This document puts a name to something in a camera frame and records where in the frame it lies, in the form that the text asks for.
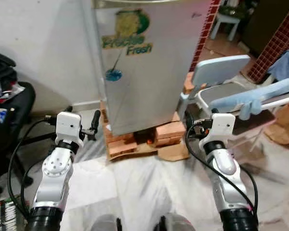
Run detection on red brick fridge base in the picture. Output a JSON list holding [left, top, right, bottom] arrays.
[[100, 102, 188, 160]]

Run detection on silver fridge with green sticker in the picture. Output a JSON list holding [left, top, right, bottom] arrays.
[[92, 0, 213, 137]]

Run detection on brown cardboard piece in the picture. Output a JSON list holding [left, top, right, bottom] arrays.
[[157, 143, 191, 162]]

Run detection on light blue towel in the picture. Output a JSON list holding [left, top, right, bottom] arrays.
[[210, 78, 289, 121]]

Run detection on pale grey plastic chair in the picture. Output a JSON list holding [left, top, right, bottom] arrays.
[[177, 54, 289, 150]]

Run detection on black office chair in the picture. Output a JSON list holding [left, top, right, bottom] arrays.
[[0, 50, 37, 193]]

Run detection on brown cardboard box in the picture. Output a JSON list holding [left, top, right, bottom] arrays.
[[263, 101, 289, 145]]

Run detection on blue crumpled cloth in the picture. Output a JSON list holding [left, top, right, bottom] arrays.
[[267, 50, 289, 81]]

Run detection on small white stool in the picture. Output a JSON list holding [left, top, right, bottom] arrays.
[[210, 12, 241, 41]]

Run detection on silver right robot leg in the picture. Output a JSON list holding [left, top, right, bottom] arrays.
[[154, 213, 196, 231]]

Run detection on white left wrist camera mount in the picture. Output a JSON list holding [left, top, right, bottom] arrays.
[[55, 112, 85, 147]]

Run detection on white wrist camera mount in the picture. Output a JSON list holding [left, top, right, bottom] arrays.
[[55, 112, 85, 147], [210, 113, 236, 145]]

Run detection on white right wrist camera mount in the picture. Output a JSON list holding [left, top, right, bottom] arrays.
[[210, 113, 236, 145]]

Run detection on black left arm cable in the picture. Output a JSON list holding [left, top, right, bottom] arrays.
[[7, 118, 58, 219]]

